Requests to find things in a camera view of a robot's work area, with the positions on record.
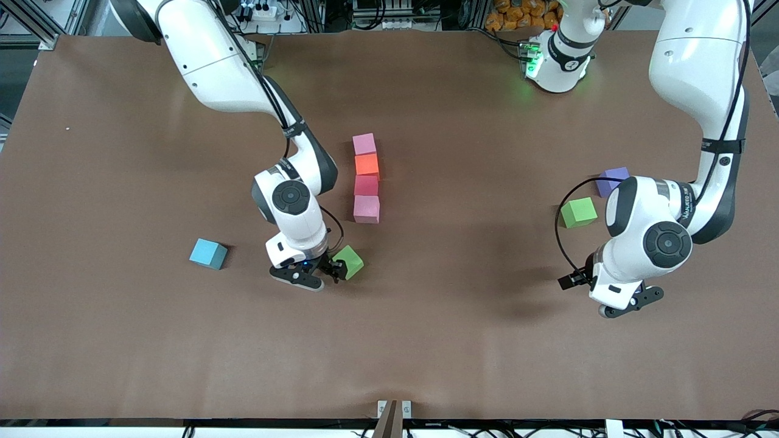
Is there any green foam block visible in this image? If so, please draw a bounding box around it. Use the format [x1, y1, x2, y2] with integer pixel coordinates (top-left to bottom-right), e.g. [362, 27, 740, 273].
[560, 196, 599, 229]
[332, 245, 365, 280]

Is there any light pink foam block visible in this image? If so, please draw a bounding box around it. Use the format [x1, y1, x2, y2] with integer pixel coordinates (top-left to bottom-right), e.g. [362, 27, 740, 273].
[353, 196, 380, 224]

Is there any blue foam block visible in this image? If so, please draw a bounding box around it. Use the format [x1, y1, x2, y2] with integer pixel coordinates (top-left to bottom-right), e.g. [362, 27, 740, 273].
[189, 238, 229, 271]

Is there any large brown table mat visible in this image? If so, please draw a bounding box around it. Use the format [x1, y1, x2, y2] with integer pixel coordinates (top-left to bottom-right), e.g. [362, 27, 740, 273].
[0, 29, 779, 420]

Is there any purple foam block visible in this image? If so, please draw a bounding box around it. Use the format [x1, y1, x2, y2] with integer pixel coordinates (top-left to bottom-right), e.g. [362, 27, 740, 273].
[595, 167, 631, 198]

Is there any metal rack equipment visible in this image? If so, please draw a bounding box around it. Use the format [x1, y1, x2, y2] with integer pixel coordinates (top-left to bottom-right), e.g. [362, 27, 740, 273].
[350, 0, 442, 31]

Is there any white power strip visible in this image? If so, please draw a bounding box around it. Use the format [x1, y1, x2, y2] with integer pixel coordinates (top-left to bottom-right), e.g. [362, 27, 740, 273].
[236, 1, 285, 23]

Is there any bag of orange fruit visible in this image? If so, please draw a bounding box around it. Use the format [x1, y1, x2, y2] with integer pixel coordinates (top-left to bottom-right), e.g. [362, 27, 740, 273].
[485, 0, 564, 32]

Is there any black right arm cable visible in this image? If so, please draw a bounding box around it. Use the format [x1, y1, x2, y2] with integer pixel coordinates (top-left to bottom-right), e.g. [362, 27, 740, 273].
[319, 206, 345, 255]

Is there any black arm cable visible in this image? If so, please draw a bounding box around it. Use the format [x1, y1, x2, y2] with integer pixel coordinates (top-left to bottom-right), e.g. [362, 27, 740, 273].
[553, 176, 624, 276]
[319, 206, 345, 255]

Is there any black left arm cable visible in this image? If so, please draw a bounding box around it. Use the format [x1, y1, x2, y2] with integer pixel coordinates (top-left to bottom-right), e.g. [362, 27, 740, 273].
[553, 176, 624, 276]

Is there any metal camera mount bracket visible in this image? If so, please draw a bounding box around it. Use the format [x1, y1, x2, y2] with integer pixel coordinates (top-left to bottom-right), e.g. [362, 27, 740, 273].
[372, 400, 413, 438]

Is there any aluminium frame profile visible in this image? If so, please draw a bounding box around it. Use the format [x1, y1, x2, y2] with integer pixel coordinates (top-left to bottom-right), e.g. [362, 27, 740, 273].
[746, 0, 779, 43]
[0, 0, 61, 50]

